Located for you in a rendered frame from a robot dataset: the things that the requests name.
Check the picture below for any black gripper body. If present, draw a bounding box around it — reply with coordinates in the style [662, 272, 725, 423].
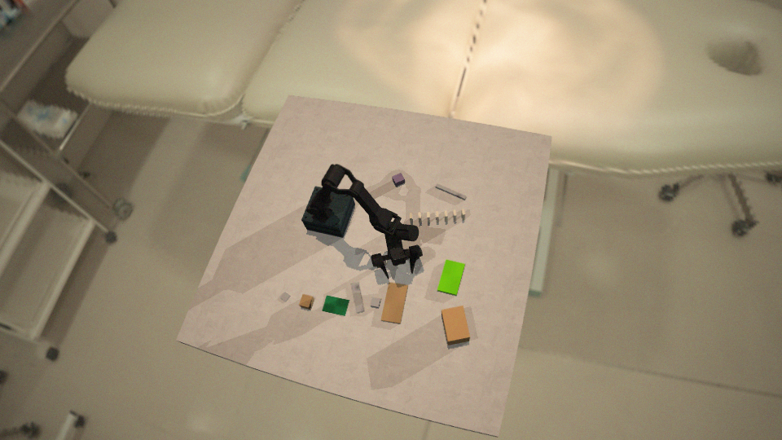
[371, 240, 423, 267]

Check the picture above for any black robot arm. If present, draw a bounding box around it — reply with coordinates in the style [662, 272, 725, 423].
[306, 165, 419, 266]

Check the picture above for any tan flat board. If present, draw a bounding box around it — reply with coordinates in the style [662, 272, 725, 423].
[380, 283, 408, 323]

